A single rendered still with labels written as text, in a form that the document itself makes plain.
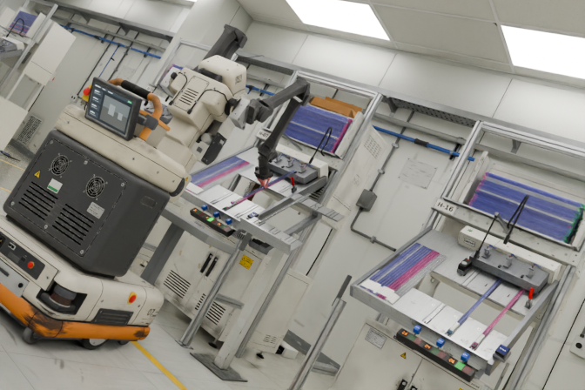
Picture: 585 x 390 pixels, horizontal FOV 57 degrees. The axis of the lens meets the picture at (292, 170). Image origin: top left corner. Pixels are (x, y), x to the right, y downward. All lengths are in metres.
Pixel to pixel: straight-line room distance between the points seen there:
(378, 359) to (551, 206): 1.14
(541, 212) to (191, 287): 2.09
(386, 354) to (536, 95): 2.90
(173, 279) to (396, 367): 1.60
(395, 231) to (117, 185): 3.09
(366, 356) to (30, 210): 1.70
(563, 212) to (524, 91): 2.25
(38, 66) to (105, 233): 5.35
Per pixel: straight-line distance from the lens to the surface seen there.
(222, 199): 3.27
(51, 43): 7.34
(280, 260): 2.92
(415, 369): 2.76
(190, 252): 3.62
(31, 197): 2.37
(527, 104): 4.96
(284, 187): 3.34
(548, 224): 2.92
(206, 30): 6.56
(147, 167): 2.09
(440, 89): 5.24
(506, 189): 3.01
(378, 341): 2.83
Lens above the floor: 0.73
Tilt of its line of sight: 7 degrees up
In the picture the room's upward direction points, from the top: 29 degrees clockwise
